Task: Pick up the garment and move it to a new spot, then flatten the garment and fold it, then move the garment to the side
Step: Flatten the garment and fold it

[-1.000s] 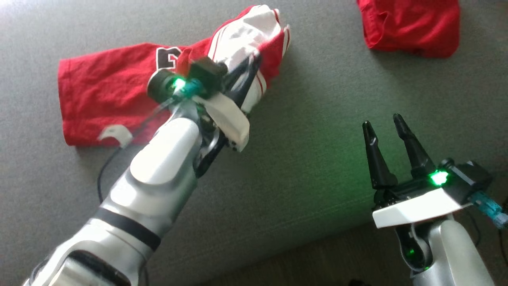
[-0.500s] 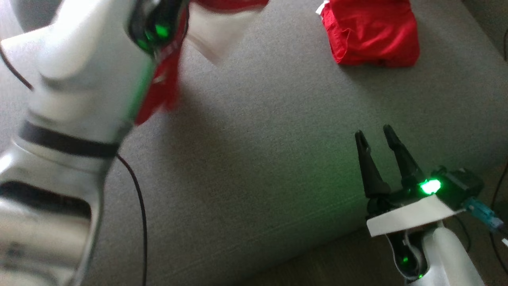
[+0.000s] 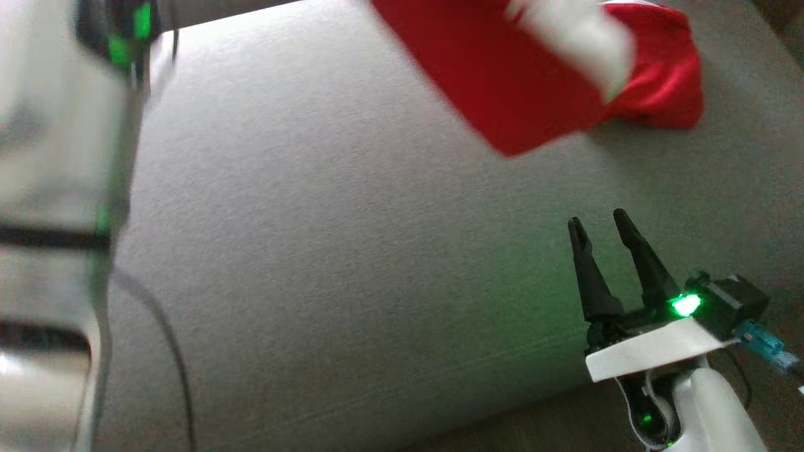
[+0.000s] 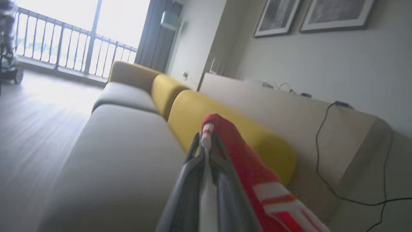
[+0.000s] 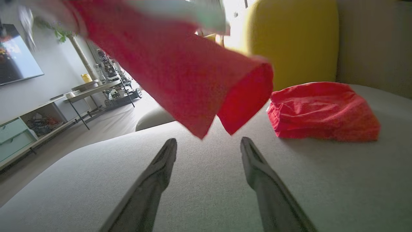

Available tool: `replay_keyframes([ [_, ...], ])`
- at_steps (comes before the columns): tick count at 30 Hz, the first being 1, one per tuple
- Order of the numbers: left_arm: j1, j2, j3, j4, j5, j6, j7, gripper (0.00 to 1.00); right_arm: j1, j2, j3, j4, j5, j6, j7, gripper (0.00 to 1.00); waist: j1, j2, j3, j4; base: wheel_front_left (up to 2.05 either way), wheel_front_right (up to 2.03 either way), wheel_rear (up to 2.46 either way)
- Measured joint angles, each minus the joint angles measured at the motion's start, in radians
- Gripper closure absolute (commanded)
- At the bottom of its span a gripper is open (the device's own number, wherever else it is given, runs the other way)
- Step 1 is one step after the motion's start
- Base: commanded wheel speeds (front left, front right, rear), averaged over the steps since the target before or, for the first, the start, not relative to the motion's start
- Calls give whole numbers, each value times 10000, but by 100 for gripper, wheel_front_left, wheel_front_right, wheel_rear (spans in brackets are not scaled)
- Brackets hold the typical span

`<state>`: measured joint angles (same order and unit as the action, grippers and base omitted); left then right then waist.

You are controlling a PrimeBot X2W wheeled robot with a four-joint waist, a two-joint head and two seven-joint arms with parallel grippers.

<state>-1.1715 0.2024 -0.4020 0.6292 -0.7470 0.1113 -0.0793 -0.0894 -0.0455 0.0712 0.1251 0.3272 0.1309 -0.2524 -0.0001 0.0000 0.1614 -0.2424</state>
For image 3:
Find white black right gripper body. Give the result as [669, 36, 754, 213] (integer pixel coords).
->
[584, 294, 723, 382]

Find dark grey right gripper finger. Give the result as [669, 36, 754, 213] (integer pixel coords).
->
[568, 217, 624, 322]
[613, 208, 680, 311]

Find red shorts with white stripes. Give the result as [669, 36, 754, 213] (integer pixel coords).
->
[369, 0, 705, 158]

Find grey fabric sofa seat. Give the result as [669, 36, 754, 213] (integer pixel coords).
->
[94, 0, 804, 452]

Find right cable with teal plug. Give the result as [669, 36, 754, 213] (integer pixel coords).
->
[722, 319, 804, 402]

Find cable with teal plug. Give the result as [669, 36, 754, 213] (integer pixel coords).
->
[722, 319, 804, 402]
[112, 269, 197, 452]

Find left cable with teal plug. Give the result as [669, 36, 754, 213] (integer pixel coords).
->
[112, 269, 197, 452]

